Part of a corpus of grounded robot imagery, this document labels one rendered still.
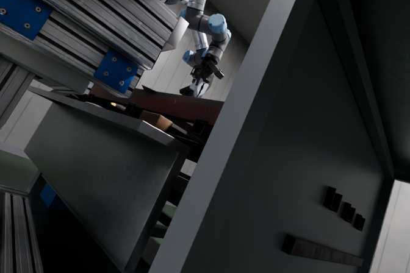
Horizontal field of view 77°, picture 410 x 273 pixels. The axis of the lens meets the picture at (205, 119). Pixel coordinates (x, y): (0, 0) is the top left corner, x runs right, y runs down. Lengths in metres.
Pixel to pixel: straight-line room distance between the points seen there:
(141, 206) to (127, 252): 0.12
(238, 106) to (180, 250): 0.17
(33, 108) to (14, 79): 2.55
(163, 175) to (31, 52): 0.47
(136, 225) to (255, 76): 0.61
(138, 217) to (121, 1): 0.59
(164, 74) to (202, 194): 3.64
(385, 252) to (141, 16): 3.04
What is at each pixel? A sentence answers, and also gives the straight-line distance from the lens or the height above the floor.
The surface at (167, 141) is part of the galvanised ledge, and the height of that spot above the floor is 0.66.
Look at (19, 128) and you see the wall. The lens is 3.45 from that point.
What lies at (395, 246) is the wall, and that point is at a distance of 3.26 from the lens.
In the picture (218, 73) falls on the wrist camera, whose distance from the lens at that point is 1.13.
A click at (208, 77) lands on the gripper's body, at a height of 1.03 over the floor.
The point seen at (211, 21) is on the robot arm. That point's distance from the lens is 1.16.
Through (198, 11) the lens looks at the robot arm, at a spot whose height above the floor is 1.25.
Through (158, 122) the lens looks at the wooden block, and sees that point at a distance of 0.79.
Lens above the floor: 0.61
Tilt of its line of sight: 12 degrees up
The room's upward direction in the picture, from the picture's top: 25 degrees clockwise
